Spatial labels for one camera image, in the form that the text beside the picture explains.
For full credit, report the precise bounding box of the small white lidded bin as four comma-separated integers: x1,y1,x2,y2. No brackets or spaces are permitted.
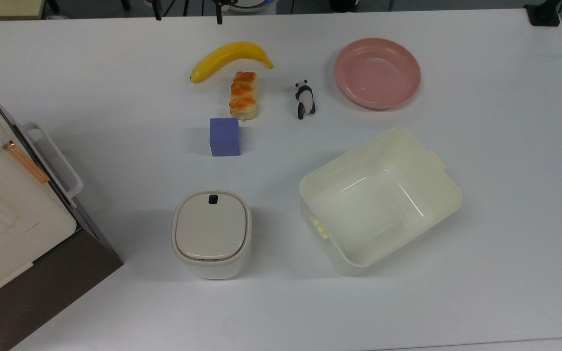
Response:
171,190,253,280

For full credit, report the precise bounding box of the cream plastic storage box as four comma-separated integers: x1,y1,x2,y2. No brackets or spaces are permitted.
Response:
299,127,463,277

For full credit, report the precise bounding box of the pink plate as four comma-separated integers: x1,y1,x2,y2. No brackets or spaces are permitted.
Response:
334,38,422,110

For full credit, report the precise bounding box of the black round object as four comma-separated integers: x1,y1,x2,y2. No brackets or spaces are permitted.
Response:
329,0,360,13

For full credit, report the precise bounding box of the panda figurine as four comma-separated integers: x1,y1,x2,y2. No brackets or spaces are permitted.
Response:
295,79,317,120

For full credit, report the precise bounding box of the copper oven trim strip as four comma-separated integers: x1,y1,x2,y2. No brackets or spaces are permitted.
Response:
1,141,50,185

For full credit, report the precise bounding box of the yellow banana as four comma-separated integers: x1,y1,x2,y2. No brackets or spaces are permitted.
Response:
190,41,274,84

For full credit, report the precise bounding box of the wooden side table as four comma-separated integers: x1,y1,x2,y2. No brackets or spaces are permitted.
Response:
0,0,47,21

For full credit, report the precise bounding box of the white toaster oven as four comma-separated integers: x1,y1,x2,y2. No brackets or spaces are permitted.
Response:
0,76,124,351

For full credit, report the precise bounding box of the glazed bread piece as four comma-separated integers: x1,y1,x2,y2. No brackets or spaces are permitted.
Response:
228,71,259,121

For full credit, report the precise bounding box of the purple cube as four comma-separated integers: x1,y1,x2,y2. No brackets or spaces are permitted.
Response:
209,117,242,157

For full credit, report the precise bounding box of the black table clamp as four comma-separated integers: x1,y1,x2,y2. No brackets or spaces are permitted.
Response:
524,0,562,27

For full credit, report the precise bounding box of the white oven door handle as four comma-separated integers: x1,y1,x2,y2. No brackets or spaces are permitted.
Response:
21,122,84,209

